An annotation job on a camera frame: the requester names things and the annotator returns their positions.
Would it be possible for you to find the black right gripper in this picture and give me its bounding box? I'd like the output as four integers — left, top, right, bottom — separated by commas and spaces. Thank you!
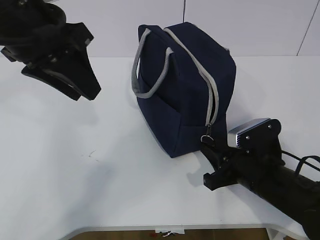
200, 135, 285, 195

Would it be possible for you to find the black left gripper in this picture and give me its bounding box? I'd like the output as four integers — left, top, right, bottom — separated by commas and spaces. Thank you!
0, 21, 101, 101

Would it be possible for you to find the navy blue lunch bag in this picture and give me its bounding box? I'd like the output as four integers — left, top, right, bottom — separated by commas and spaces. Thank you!
131, 22, 236, 158

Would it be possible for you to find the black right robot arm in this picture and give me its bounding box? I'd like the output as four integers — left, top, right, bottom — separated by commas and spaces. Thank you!
201, 135, 320, 240

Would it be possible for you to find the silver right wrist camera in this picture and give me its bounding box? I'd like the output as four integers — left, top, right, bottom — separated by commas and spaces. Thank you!
227, 118, 282, 150

